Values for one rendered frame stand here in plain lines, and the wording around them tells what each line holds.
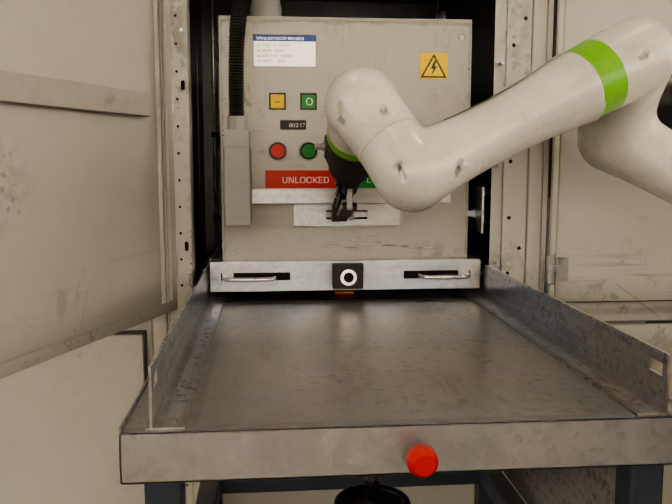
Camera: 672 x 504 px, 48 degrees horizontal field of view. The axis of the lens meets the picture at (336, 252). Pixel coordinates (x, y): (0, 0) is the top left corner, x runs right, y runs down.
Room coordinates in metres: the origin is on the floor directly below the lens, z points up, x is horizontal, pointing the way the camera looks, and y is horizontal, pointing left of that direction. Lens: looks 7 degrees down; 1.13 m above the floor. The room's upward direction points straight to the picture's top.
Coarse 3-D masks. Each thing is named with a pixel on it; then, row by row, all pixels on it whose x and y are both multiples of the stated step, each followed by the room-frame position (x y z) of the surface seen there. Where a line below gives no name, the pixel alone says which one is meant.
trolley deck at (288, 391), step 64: (256, 320) 1.29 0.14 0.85; (320, 320) 1.29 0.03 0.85; (384, 320) 1.29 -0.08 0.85; (448, 320) 1.29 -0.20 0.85; (256, 384) 0.91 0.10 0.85; (320, 384) 0.91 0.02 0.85; (384, 384) 0.91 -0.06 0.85; (448, 384) 0.91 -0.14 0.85; (512, 384) 0.91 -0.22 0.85; (576, 384) 0.91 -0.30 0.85; (128, 448) 0.75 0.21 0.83; (192, 448) 0.75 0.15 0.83; (256, 448) 0.76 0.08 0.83; (320, 448) 0.76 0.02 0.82; (384, 448) 0.77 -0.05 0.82; (448, 448) 0.77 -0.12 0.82; (512, 448) 0.78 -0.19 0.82; (576, 448) 0.79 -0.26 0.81; (640, 448) 0.79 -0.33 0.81
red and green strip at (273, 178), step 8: (272, 176) 1.48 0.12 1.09; (280, 176) 1.48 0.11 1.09; (288, 176) 1.48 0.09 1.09; (296, 176) 1.48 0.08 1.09; (304, 176) 1.48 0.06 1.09; (312, 176) 1.49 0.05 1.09; (320, 176) 1.49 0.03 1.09; (328, 176) 1.49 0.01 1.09; (272, 184) 1.48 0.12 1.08; (280, 184) 1.48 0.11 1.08; (288, 184) 1.48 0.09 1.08; (296, 184) 1.48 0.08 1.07; (304, 184) 1.48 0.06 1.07; (312, 184) 1.49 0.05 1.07; (320, 184) 1.49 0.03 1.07; (328, 184) 1.49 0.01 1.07; (360, 184) 1.49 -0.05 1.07; (368, 184) 1.50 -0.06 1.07
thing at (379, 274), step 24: (216, 264) 1.46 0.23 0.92; (240, 264) 1.46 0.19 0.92; (264, 264) 1.47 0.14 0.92; (288, 264) 1.47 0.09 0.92; (312, 264) 1.47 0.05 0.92; (384, 264) 1.49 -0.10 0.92; (408, 264) 1.49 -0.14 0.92; (432, 264) 1.50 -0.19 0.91; (456, 264) 1.50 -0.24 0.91; (480, 264) 1.51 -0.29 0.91; (216, 288) 1.46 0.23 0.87; (240, 288) 1.46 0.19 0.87; (264, 288) 1.47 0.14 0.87; (288, 288) 1.47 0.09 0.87; (312, 288) 1.47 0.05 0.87; (384, 288) 1.49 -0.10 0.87; (408, 288) 1.49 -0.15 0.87; (432, 288) 1.50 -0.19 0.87; (456, 288) 1.50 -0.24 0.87
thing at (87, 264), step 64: (0, 0) 1.03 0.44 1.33; (64, 0) 1.17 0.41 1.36; (128, 0) 1.34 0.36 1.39; (0, 64) 1.03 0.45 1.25; (64, 64) 1.16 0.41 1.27; (128, 64) 1.33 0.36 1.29; (0, 128) 1.02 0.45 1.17; (64, 128) 1.15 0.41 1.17; (128, 128) 1.32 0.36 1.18; (0, 192) 1.01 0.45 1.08; (64, 192) 1.15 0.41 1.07; (128, 192) 1.32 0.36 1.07; (0, 256) 1.01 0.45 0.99; (64, 256) 1.14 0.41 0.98; (128, 256) 1.31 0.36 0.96; (0, 320) 1.00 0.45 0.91; (64, 320) 1.13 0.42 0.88; (128, 320) 1.25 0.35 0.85
